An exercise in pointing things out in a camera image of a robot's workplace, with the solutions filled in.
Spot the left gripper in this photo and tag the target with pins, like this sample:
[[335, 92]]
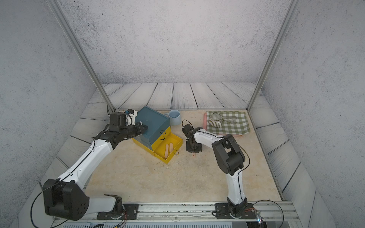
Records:
[[139, 131]]

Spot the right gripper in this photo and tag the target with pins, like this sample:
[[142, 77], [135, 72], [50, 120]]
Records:
[[189, 150]]

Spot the yellow bottom drawer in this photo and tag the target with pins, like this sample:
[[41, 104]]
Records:
[[160, 149]]

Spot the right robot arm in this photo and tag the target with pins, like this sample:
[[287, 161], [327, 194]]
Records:
[[230, 159]]

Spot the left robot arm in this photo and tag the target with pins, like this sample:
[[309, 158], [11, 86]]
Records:
[[64, 197]]

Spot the teal and yellow drawer cabinet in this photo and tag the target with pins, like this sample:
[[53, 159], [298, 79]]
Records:
[[158, 128]]

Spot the striped ceramic cup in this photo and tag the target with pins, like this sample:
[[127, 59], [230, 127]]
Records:
[[215, 120]]

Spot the light blue mug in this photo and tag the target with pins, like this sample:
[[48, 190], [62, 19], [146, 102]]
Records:
[[174, 116]]

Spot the green checkered cloth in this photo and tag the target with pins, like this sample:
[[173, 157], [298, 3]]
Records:
[[231, 123]]

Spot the metal spoon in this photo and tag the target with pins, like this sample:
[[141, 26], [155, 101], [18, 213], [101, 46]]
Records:
[[230, 119]]

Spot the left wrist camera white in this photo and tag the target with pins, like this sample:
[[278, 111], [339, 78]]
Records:
[[130, 116]]

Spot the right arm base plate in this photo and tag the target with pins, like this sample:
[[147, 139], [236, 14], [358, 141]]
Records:
[[230, 211]]

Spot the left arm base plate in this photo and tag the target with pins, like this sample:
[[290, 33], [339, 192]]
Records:
[[126, 211]]

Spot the right aluminium frame post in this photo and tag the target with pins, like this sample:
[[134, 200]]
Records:
[[275, 48]]

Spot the aluminium frame post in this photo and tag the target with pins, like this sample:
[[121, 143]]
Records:
[[63, 22], [275, 48]]

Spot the aluminium front rail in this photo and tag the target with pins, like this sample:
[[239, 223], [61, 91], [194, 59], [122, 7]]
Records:
[[264, 214]]

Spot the left aluminium frame post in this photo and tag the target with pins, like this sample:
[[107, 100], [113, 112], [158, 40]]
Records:
[[63, 22]]

